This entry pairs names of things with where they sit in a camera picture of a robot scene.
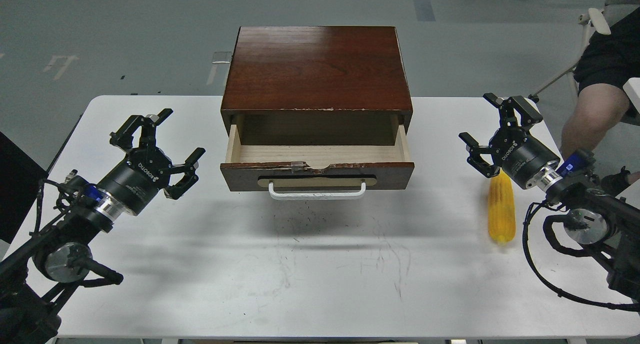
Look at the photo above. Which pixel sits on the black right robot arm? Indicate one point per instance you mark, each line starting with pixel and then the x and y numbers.
pixel 586 221

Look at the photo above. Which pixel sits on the white chair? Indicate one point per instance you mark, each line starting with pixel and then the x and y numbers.
pixel 582 53

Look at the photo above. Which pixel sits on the seated person in black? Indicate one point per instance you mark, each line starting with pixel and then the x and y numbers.
pixel 594 115

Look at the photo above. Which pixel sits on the wooden drawer with white handle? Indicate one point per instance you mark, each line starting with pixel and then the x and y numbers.
pixel 296 172

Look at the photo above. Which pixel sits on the dark wooden drawer cabinet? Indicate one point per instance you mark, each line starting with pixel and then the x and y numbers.
pixel 317 69

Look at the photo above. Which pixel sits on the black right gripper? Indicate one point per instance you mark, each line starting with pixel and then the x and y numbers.
pixel 512 148

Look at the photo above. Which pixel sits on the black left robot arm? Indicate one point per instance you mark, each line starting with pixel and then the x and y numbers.
pixel 42 274

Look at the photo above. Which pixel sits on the yellow corn cob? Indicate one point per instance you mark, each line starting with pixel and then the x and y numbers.
pixel 501 209

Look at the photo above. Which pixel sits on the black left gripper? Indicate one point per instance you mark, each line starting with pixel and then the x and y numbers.
pixel 136 180

